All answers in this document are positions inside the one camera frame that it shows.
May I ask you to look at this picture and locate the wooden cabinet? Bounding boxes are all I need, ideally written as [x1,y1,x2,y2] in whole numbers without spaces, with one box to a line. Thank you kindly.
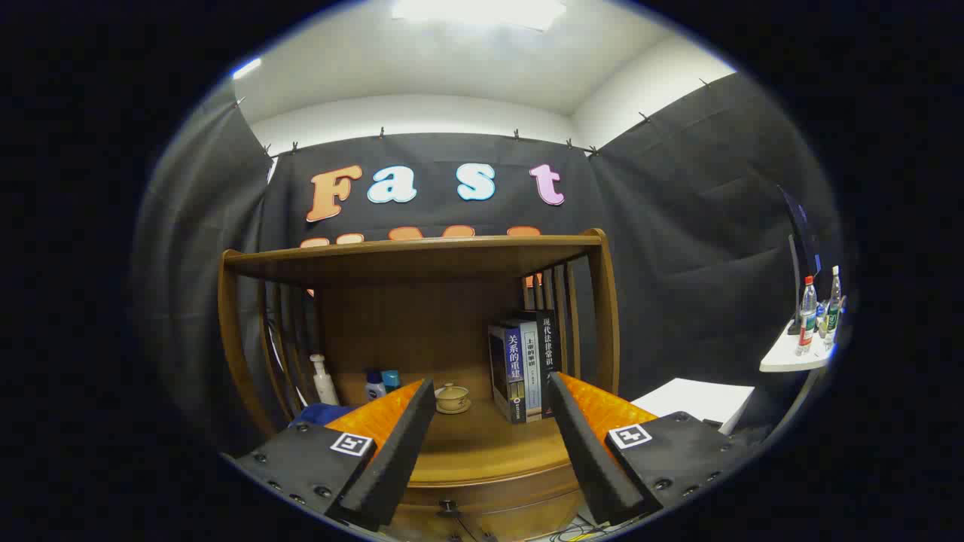
[218,228,621,542]

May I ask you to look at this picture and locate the wooden drawer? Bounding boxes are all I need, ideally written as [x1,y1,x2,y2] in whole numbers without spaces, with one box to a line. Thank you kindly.
[392,463,587,542]

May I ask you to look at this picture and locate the green label bottle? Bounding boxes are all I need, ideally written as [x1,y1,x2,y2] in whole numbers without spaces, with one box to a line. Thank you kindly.
[823,265,843,347]

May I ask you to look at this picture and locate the floor cables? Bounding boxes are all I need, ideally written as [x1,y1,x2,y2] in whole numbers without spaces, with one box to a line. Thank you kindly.
[527,523,626,542]

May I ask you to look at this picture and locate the red label water bottle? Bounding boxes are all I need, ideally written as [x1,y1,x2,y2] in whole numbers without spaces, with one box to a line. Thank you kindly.
[796,276,819,356]

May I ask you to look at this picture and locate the black backdrop cloth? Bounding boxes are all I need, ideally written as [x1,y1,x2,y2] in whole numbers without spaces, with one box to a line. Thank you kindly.
[134,72,844,452]

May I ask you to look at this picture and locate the white side table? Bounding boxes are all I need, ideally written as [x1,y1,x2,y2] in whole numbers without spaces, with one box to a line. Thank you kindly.
[759,297,848,373]

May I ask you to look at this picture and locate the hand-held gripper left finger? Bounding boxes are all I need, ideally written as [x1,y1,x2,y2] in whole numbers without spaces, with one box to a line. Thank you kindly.
[233,379,437,532]

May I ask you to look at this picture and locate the pale blue spine book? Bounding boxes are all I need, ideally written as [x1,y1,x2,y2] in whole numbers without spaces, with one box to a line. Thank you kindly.
[520,319,545,419]

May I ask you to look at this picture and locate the black spine book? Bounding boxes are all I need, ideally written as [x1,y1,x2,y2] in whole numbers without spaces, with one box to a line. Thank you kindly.
[527,309,562,416]

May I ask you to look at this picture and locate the wooden countertop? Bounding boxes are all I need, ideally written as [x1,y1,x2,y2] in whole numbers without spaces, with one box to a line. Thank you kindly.
[290,393,577,486]

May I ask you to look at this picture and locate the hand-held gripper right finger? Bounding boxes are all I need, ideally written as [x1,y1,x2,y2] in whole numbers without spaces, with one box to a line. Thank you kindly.
[547,371,754,528]

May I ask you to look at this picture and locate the white storage box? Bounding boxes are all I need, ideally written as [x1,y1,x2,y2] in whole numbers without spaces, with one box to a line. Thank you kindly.
[631,377,755,436]

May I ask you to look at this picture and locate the ceiling light panel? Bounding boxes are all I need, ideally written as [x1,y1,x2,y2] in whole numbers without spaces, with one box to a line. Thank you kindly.
[390,0,567,32]

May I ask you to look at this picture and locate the blue towel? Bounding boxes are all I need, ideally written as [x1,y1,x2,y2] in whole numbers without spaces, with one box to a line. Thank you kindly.
[290,403,355,430]

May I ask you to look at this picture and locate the white pump bottle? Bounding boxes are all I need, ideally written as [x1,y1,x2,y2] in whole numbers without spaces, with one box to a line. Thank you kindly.
[310,354,341,407]

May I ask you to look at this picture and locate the beige lidded teacup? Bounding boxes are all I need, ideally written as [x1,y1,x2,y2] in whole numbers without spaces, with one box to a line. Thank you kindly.
[435,382,472,415]

